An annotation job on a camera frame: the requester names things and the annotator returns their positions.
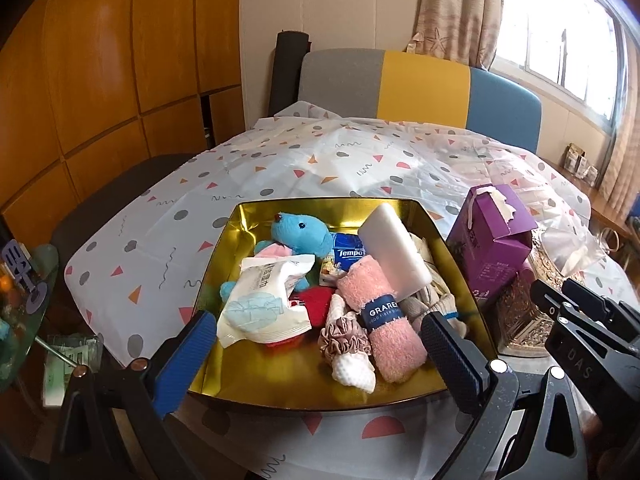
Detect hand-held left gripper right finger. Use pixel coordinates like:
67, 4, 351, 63
420, 311, 588, 480

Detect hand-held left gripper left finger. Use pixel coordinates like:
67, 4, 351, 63
50, 310, 217, 480

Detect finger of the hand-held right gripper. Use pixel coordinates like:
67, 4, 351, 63
562, 278, 640, 346
530, 280, 568, 328

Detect beige socks bundle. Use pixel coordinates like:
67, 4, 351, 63
400, 290, 471, 341

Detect purple tissue box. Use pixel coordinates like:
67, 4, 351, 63
446, 183, 540, 301

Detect white wet wipes pack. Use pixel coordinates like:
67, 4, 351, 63
216, 254, 317, 350

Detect white waffle cloth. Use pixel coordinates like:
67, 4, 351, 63
325, 294, 377, 395

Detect pink brown scrunchie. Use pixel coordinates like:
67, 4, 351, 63
317, 312, 373, 363

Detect gold tin box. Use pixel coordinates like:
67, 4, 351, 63
187, 197, 498, 412

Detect white foam sponge block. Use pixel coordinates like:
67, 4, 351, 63
357, 202, 433, 300

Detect red plush sock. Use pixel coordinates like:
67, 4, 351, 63
265, 286, 335, 346

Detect blue pocket tissue pack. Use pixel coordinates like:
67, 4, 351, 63
320, 232, 368, 288

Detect blue plush toy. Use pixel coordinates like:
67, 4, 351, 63
220, 212, 333, 301

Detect wooden desk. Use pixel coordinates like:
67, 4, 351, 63
542, 157, 640, 241

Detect green white packets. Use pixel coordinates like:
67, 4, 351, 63
42, 335, 103, 406

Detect row of small packets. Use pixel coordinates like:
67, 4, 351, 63
565, 144, 599, 182

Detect beige patterned curtain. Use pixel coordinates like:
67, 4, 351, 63
597, 95, 640, 221
405, 0, 506, 68

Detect glass side table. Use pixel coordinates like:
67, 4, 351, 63
0, 242, 61, 396

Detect purple figure ornament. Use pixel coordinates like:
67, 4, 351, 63
2, 242, 48, 313

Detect patterned plastic tablecloth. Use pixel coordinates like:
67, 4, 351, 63
64, 100, 631, 480

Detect grey yellow blue headboard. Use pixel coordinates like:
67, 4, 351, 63
297, 48, 543, 156

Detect barred window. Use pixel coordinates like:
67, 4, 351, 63
492, 0, 628, 126

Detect wooden wardrobe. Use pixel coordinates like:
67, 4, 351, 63
0, 0, 246, 246

